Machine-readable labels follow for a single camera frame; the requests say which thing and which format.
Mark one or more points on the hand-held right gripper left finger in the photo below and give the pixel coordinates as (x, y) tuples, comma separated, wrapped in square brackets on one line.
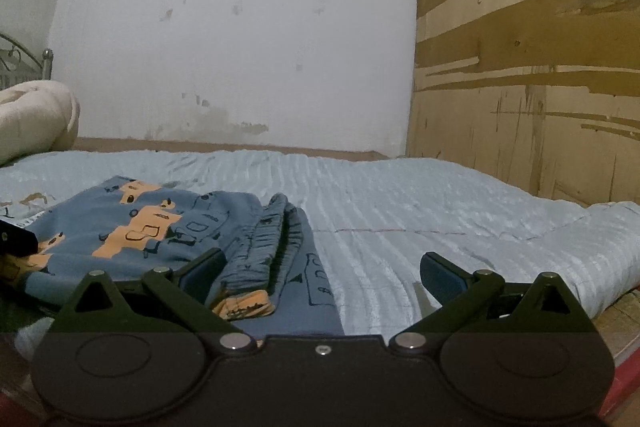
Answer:
[(200, 281)]

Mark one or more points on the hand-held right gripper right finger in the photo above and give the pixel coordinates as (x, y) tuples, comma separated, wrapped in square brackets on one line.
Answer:
[(441, 279)]

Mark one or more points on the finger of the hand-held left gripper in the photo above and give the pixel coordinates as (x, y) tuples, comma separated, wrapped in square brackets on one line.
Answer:
[(17, 239)]

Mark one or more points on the blue pants with orange print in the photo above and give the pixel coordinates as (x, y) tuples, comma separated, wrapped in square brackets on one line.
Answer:
[(150, 217)]

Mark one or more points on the light blue ribbed blanket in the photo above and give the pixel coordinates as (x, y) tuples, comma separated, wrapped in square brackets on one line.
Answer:
[(425, 207)]

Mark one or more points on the cream rolled pillow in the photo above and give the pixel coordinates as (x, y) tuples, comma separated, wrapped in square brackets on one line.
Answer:
[(30, 117)]

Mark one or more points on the brown mattress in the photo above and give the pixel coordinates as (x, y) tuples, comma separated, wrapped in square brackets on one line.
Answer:
[(200, 145)]

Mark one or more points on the metal bed headboard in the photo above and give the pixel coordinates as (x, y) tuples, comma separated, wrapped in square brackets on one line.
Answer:
[(46, 62)]

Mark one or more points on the red bed frame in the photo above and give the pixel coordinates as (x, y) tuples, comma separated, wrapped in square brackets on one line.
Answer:
[(627, 372)]

